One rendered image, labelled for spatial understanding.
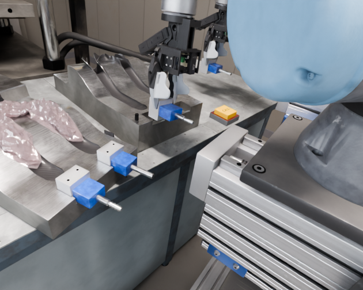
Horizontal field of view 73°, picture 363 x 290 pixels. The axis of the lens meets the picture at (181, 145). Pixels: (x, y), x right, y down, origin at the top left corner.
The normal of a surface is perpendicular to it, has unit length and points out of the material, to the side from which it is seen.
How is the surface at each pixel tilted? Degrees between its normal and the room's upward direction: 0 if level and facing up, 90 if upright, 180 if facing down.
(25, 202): 0
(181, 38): 86
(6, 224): 0
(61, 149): 21
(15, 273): 90
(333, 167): 72
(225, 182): 90
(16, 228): 0
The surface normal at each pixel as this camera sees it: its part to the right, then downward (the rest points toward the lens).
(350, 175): -0.59, 0.09
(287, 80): -0.75, 0.57
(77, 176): 0.13, -0.81
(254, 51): -0.94, 0.19
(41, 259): 0.72, 0.47
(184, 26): -0.67, 0.29
